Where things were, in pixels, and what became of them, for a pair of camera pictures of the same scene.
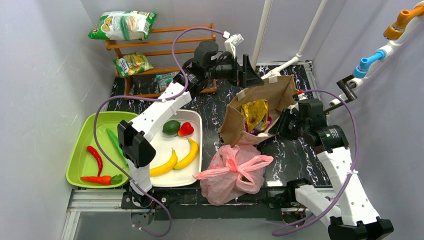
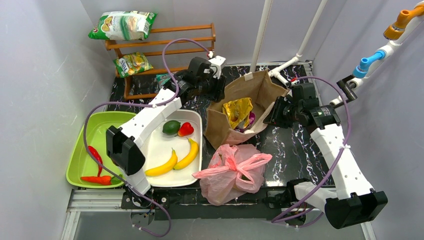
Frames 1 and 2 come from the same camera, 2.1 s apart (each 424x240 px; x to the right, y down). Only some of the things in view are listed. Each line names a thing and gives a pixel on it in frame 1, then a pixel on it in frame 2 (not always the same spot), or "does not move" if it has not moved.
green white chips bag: [122, 25] does not move
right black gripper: [279, 124] → [276, 113]
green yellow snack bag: [131, 63] does not move
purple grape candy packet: [269, 121] → [252, 119]
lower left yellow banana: [166, 168] does not move
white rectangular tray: [178, 144] does not move
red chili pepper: [92, 150] does not move
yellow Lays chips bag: [252, 111] → [237, 111]
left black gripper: [239, 71] → [216, 88]
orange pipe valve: [394, 31] does not move
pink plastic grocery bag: [232, 173] does not move
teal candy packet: [164, 79] does not move
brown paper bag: [280, 93] → [263, 91]
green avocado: [171, 127] does not move
